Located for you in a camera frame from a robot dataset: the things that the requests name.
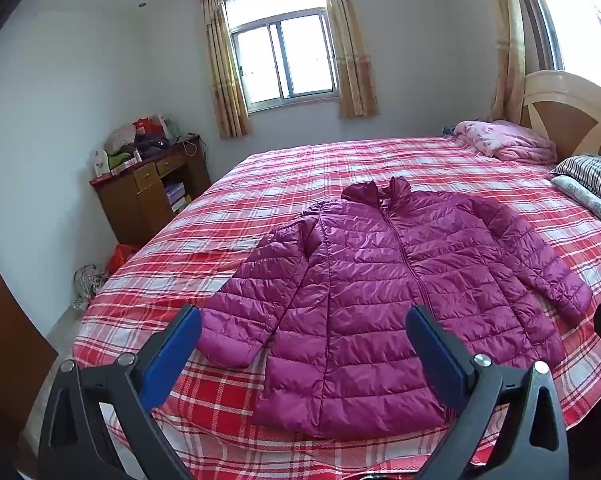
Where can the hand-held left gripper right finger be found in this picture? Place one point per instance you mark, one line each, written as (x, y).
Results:
(435, 355)

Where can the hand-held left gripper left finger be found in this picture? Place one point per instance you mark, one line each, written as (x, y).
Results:
(173, 360)

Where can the magenta quilted down jacket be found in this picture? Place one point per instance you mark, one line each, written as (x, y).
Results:
(360, 285)

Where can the dark clothes pile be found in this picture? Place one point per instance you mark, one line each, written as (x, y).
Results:
(148, 147)

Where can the grey patterned bag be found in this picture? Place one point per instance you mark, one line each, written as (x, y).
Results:
(88, 285)

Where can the red plastic bag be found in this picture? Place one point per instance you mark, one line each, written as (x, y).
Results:
(121, 259)

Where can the pale floral pillow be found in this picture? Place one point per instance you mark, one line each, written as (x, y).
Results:
(585, 200)

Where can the striped pillow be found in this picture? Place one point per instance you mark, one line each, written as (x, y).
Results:
(590, 172)

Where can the stack of boxes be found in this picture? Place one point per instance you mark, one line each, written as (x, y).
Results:
(175, 196)

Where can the brown wooden door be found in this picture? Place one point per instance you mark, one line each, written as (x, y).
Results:
(10, 335)

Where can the brown wooden desk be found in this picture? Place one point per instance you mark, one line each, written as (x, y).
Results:
(130, 200)

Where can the red flat box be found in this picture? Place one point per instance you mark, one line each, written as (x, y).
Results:
(125, 166)

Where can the bed with red plaid sheet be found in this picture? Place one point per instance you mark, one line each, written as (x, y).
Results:
(280, 185)

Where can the green cloth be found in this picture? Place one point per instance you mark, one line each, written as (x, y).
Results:
(118, 161)

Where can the white printed carton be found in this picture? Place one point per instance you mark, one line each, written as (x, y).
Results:
(100, 162)

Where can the pink floral quilt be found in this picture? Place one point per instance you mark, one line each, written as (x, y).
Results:
(505, 140)

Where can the wooden headboard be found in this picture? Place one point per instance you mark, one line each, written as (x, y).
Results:
(570, 110)

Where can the small blue cloth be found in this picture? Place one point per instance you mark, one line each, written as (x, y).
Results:
(448, 130)

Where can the pale crumpled cloth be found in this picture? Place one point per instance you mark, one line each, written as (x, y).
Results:
(121, 136)

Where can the white bag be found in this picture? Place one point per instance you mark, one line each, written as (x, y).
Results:
(166, 126)

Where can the red gift bag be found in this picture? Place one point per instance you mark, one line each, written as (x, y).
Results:
(145, 124)

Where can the beige curtain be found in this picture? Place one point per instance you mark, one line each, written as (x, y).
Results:
(225, 85)
(510, 60)
(353, 60)

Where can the large side window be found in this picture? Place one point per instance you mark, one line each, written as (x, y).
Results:
(580, 35)

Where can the sliding window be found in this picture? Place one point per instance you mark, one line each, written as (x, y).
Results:
(280, 55)

